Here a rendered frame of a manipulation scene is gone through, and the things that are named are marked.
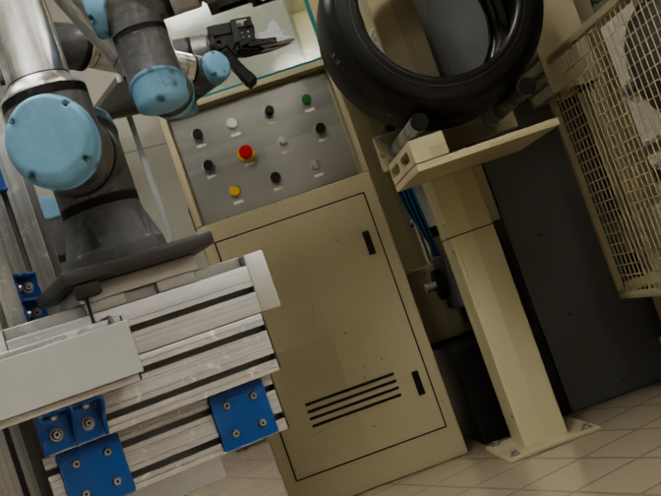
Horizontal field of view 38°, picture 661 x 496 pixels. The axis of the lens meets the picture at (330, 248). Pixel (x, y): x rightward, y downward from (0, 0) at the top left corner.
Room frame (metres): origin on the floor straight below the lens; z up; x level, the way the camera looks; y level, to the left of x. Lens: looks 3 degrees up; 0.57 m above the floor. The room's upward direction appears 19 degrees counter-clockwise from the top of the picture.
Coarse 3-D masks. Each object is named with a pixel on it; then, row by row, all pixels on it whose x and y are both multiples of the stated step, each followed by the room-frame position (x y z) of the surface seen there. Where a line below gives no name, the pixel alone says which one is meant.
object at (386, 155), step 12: (480, 120) 2.66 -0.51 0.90; (504, 120) 2.67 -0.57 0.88; (396, 132) 2.64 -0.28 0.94; (432, 132) 2.65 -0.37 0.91; (444, 132) 2.65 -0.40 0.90; (456, 132) 2.65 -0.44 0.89; (468, 132) 2.66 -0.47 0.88; (480, 132) 2.66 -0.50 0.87; (492, 132) 2.66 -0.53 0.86; (384, 144) 2.64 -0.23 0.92; (456, 144) 2.65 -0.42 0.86; (384, 156) 2.63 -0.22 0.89; (384, 168) 2.64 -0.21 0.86
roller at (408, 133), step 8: (416, 120) 2.29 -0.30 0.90; (424, 120) 2.30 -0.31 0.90; (408, 128) 2.33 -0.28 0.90; (416, 128) 2.29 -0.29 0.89; (424, 128) 2.30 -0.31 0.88; (400, 136) 2.45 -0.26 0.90; (408, 136) 2.38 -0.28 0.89; (416, 136) 2.36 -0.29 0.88; (392, 144) 2.60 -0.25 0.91; (400, 144) 2.50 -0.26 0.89; (392, 152) 2.63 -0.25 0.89
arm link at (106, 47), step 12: (60, 0) 1.40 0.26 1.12; (72, 0) 1.39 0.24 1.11; (72, 12) 1.40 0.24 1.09; (84, 12) 1.39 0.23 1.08; (84, 24) 1.40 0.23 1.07; (96, 36) 1.39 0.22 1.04; (96, 48) 1.42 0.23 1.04; (108, 48) 1.39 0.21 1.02; (108, 60) 1.41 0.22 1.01; (120, 72) 1.41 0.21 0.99; (192, 84) 1.44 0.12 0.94; (192, 96) 1.43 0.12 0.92; (180, 108) 1.42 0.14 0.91
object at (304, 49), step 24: (264, 0) 2.93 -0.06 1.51; (288, 0) 2.93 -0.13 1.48; (168, 24) 2.90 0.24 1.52; (192, 24) 2.90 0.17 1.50; (216, 24) 2.91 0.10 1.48; (264, 24) 2.92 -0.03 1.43; (288, 24) 2.93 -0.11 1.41; (312, 24) 2.94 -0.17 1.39; (288, 48) 2.93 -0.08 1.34; (312, 48) 2.94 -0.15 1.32; (264, 72) 2.92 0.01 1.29
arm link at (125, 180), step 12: (96, 108) 1.39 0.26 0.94; (108, 120) 1.41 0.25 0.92; (108, 132) 1.37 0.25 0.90; (120, 144) 1.43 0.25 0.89; (120, 156) 1.40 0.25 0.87; (120, 168) 1.40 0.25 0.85; (108, 180) 1.37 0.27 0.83; (120, 180) 1.39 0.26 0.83; (132, 180) 1.42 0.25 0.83; (96, 192) 1.37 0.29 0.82; (108, 192) 1.37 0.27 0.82; (60, 204) 1.39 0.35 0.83; (72, 204) 1.37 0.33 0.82
